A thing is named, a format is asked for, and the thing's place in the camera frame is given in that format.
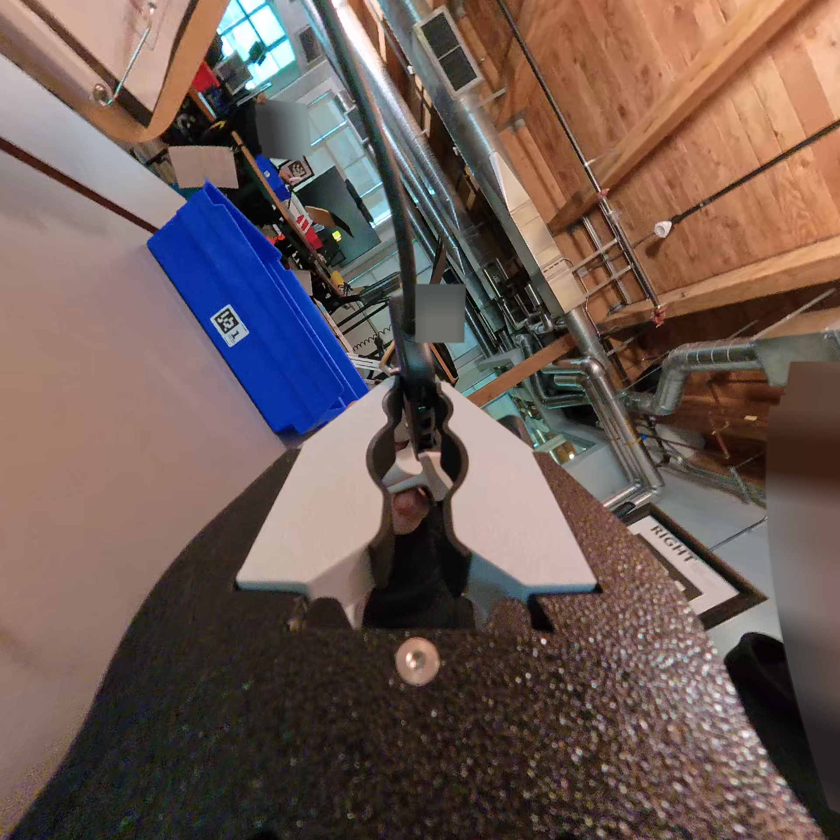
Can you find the blue plastic bin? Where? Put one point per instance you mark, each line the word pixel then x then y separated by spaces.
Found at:
pixel 262 328

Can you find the small blue bin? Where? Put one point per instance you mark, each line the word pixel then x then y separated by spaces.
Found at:
pixel 272 177

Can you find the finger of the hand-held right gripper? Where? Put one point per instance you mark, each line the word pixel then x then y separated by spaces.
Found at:
pixel 403 474
pixel 436 472

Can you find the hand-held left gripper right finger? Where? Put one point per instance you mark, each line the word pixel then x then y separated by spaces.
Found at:
pixel 518 525

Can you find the ceiling spot lamp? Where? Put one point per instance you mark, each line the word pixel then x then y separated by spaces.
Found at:
pixel 664 228

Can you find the silver ventilation duct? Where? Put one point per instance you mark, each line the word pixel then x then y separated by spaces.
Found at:
pixel 485 151
pixel 709 358

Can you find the person's right hand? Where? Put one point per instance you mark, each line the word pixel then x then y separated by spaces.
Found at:
pixel 408 512

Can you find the person's right forearm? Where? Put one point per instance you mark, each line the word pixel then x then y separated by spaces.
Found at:
pixel 420 577

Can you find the large dark screen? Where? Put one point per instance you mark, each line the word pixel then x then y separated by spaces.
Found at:
pixel 341 210

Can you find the red white box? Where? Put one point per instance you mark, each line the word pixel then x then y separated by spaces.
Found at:
pixel 303 223

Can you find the instruction sheet stand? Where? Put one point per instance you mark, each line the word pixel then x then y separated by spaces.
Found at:
pixel 98 46

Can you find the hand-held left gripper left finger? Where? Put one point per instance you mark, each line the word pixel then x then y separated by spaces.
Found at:
pixel 308 518

